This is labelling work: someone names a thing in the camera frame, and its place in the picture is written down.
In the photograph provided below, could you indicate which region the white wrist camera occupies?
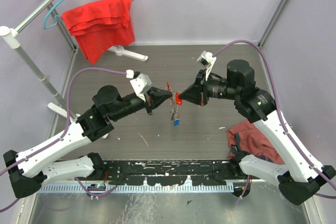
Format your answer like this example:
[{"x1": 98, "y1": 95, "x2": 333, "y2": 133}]
[
  {"x1": 197, "y1": 51, "x2": 217, "y2": 81},
  {"x1": 126, "y1": 70, "x2": 153, "y2": 101}
]

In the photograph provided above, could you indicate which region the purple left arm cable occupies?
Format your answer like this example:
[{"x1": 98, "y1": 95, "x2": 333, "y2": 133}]
[{"x1": 0, "y1": 67, "x2": 129, "y2": 211}]

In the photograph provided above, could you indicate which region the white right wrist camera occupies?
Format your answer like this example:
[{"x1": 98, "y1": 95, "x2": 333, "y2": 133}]
[{"x1": 197, "y1": 51, "x2": 217, "y2": 81}]

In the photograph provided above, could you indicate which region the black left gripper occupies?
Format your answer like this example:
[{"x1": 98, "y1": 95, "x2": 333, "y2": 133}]
[{"x1": 111, "y1": 87, "x2": 173, "y2": 122}]

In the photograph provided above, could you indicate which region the red cloth on hanger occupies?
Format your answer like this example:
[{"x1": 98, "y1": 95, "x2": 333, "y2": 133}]
[{"x1": 61, "y1": 0, "x2": 135, "y2": 65}]

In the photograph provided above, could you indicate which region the white clothes rack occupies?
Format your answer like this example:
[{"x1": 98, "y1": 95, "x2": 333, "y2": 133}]
[{"x1": 0, "y1": 0, "x2": 149, "y2": 140}]

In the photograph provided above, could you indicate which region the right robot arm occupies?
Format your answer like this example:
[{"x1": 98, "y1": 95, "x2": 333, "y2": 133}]
[{"x1": 180, "y1": 58, "x2": 335, "y2": 205}]

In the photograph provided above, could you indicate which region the metal key organizer red handle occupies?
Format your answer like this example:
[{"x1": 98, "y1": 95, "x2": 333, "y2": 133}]
[{"x1": 166, "y1": 81, "x2": 180, "y2": 122}]

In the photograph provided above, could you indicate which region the blue key tag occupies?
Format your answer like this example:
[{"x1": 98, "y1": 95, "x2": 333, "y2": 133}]
[{"x1": 173, "y1": 120, "x2": 180, "y2": 126}]

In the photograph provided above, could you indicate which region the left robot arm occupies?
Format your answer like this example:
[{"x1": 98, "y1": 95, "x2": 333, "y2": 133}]
[{"x1": 3, "y1": 85, "x2": 172, "y2": 198}]

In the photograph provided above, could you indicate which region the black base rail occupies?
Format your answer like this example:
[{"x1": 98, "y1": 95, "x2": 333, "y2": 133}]
[{"x1": 75, "y1": 158, "x2": 262, "y2": 187}]

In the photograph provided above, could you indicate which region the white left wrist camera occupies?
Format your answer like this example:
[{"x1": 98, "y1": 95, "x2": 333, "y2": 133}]
[{"x1": 126, "y1": 70, "x2": 153, "y2": 101}]

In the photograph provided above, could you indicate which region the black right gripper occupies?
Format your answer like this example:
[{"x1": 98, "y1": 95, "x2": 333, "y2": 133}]
[{"x1": 178, "y1": 68, "x2": 240, "y2": 106}]

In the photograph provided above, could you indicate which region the crumpled maroon shirt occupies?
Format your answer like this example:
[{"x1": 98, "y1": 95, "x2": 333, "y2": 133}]
[{"x1": 226, "y1": 120, "x2": 284, "y2": 164}]

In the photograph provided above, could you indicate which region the silver key with red tag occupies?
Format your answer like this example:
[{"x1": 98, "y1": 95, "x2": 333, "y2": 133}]
[{"x1": 175, "y1": 92, "x2": 183, "y2": 106}]

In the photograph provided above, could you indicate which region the slotted cable duct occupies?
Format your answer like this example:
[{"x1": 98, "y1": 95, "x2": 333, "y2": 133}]
[{"x1": 38, "y1": 183, "x2": 234, "y2": 194}]

